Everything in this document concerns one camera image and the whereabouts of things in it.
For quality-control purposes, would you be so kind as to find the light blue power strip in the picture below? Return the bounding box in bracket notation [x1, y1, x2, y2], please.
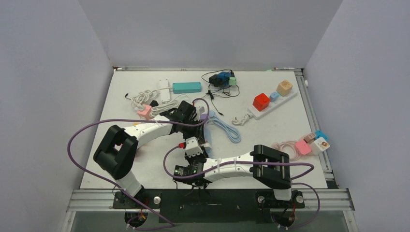
[204, 127, 212, 157]

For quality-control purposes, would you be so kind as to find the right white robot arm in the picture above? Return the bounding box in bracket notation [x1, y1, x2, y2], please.
[167, 145, 293, 207]

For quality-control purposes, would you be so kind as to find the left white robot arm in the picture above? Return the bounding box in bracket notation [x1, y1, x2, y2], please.
[93, 101, 206, 208]

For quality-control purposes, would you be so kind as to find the pink cube socket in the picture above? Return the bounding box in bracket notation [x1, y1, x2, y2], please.
[137, 104, 152, 120]

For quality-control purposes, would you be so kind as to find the beige small plug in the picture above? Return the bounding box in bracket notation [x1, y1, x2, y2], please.
[303, 132, 316, 144]

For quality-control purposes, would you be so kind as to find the blue small plug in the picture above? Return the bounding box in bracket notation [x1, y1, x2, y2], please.
[314, 130, 329, 142]

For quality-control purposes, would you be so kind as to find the teal power strip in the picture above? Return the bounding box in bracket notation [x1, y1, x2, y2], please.
[172, 82, 202, 94]

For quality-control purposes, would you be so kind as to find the small white power strip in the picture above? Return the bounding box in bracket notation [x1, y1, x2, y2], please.
[159, 79, 171, 104]

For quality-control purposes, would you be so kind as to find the black power adapter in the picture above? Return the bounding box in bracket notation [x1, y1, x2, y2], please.
[208, 74, 224, 87]

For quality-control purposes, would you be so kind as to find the light green adapter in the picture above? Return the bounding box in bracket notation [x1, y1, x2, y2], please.
[228, 76, 237, 86]

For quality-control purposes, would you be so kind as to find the long white power strip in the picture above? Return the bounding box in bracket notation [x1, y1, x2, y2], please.
[247, 90, 298, 120]

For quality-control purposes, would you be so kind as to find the red cube adapter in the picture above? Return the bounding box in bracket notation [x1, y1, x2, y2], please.
[252, 93, 270, 112]

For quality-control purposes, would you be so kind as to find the small blue adapter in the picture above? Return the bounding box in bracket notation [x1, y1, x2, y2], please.
[269, 91, 281, 102]

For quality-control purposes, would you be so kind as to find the tan cube adapter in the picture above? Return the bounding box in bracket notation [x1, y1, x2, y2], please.
[276, 80, 293, 97]

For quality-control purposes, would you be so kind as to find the pink square adapter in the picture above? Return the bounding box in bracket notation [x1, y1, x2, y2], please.
[295, 139, 312, 156]

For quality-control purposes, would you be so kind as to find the white picture cube adapter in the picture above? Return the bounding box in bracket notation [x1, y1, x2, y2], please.
[309, 137, 330, 156]

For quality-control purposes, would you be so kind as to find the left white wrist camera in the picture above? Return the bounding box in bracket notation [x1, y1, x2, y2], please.
[196, 106, 205, 116]

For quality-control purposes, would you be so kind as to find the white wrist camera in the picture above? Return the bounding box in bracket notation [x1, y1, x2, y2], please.
[178, 137, 204, 159]
[196, 106, 205, 116]

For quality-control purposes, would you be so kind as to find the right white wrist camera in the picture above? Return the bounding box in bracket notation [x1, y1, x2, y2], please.
[178, 137, 204, 159]

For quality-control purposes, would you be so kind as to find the black thin cable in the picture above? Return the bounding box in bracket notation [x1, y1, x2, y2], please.
[188, 69, 240, 116]

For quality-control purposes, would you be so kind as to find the white coiled cable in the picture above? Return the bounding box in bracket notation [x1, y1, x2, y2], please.
[131, 89, 183, 117]

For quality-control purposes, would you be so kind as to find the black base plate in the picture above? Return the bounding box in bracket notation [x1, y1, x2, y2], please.
[113, 188, 305, 225]

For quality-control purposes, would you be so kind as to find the light blue cable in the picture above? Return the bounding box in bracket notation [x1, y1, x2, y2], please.
[205, 111, 241, 144]

